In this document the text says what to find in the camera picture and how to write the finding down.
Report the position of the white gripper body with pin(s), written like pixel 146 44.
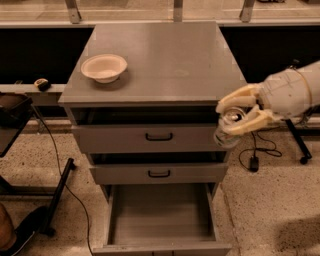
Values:
pixel 286 94

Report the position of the black shoe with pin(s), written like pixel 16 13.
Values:
pixel 12 240

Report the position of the grey drawer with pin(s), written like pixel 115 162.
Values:
pixel 161 220
pixel 145 138
pixel 158 168

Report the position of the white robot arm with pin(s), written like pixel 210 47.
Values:
pixel 312 74

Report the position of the white paper bowl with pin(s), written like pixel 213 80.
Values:
pixel 104 68

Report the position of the grey drawer cabinet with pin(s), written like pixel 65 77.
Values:
pixel 176 73

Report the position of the small black yellow device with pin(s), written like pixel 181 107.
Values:
pixel 42 84

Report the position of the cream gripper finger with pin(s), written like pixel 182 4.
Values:
pixel 254 120
pixel 246 97

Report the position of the grey bottom drawer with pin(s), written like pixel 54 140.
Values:
pixel 161 220

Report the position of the grey top drawer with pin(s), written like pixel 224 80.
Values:
pixel 145 138

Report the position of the grey middle drawer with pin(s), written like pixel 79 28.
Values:
pixel 158 168

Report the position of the silver green 7up can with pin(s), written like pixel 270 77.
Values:
pixel 228 118

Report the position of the black wheeled stand leg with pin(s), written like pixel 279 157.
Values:
pixel 305 151

